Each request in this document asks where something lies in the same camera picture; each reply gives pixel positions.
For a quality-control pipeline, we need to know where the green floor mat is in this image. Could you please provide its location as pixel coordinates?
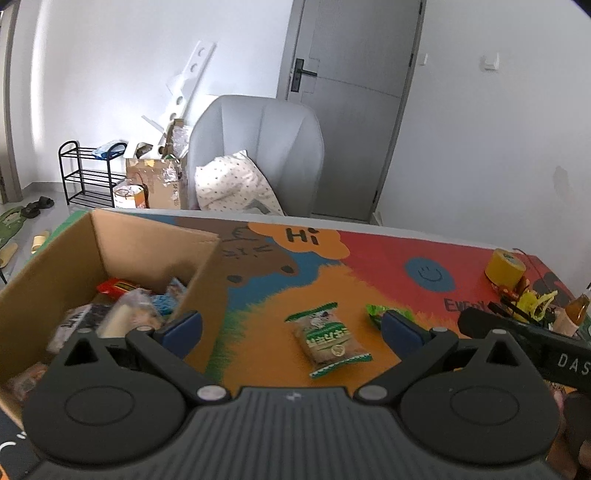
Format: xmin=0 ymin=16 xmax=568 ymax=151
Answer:
xmin=0 ymin=205 xmax=28 ymax=243

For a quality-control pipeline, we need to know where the black metal shoe rack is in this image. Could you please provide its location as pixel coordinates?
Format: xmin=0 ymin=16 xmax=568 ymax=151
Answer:
xmin=58 ymin=141 xmax=127 ymax=208

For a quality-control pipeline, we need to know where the black folded tripod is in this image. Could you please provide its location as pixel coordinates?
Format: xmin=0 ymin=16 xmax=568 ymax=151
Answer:
xmin=501 ymin=295 xmax=532 ymax=320

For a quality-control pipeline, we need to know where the black white rice cake packet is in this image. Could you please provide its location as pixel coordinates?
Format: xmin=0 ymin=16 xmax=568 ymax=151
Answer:
xmin=46 ymin=304 xmax=114 ymax=354

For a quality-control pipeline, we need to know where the red snack wrapper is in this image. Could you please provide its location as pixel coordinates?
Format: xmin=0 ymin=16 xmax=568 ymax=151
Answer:
xmin=96 ymin=277 xmax=151 ymax=301

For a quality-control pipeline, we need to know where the yellow plastic clip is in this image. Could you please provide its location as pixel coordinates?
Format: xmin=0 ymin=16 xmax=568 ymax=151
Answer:
xmin=517 ymin=290 xmax=559 ymax=324

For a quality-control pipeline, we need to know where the yellow round tub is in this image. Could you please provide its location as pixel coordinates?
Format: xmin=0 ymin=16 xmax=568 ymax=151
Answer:
xmin=113 ymin=182 xmax=148 ymax=209

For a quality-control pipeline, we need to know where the amber glass bottle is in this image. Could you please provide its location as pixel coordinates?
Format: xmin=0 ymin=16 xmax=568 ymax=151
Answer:
xmin=551 ymin=284 xmax=591 ymax=340

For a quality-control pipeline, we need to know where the green white biscuit packet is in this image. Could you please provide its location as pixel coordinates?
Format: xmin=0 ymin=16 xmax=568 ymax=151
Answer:
xmin=284 ymin=302 xmax=372 ymax=379

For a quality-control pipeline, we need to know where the grey door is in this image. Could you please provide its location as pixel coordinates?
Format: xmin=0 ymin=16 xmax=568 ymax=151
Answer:
xmin=277 ymin=0 xmax=428 ymax=222

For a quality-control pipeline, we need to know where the white dotted pillow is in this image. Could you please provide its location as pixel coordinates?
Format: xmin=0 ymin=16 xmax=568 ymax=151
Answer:
xmin=194 ymin=150 xmax=284 ymax=217

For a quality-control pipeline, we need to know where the blue item on rack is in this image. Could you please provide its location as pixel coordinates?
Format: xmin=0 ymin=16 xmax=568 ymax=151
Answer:
xmin=92 ymin=141 xmax=127 ymax=160

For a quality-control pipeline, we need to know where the white perforated board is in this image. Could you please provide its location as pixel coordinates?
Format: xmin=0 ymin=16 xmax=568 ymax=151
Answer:
xmin=164 ymin=41 xmax=217 ymax=134

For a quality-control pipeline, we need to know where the blue snack wrapper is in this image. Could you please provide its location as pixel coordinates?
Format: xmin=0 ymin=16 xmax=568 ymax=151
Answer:
xmin=151 ymin=277 xmax=188 ymax=319

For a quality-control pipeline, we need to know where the grey upholstered chair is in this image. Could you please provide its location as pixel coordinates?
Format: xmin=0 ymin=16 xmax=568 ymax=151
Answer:
xmin=185 ymin=95 xmax=325 ymax=217

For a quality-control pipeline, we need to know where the yellow tape roll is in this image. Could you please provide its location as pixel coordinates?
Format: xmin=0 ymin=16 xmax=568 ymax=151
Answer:
xmin=485 ymin=248 xmax=527 ymax=289

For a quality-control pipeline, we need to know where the large brown cardboard box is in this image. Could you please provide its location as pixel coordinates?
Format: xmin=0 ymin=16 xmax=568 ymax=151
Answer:
xmin=0 ymin=208 xmax=220 ymax=416

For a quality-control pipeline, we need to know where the green candy packet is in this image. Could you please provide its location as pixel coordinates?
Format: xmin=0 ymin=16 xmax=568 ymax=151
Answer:
xmin=366 ymin=304 xmax=416 ymax=330

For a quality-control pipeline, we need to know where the black door handle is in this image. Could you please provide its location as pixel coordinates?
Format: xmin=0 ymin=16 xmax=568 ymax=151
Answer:
xmin=288 ymin=58 xmax=319 ymax=93

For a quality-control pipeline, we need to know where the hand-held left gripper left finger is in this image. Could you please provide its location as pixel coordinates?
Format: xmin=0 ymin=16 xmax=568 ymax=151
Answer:
xmin=48 ymin=310 xmax=232 ymax=407

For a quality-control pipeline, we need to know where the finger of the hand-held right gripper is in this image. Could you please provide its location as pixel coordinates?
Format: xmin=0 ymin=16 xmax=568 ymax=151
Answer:
xmin=457 ymin=307 xmax=555 ymax=352

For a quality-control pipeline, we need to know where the purple round cake packet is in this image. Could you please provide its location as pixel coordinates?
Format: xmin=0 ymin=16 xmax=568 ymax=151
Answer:
xmin=4 ymin=362 xmax=51 ymax=407

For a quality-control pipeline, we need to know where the small taped cardboard box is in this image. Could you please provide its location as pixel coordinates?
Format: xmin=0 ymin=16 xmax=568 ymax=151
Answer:
xmin=124 ymin=119 xmax=190 ymax=210

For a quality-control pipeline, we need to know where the person's right forearm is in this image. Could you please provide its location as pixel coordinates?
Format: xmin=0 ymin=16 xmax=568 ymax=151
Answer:
xmin=551 ymin=390 xmax=591 ymax=480

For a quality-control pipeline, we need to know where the grey door frame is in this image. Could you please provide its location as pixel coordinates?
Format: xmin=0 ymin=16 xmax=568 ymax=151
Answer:
xmin=0 ymin=0 xmax=21 ymax=206

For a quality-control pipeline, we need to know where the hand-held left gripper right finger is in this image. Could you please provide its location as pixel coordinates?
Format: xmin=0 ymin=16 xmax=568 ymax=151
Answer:
xmin=353 ymin=309 xmax=539 ymax=407

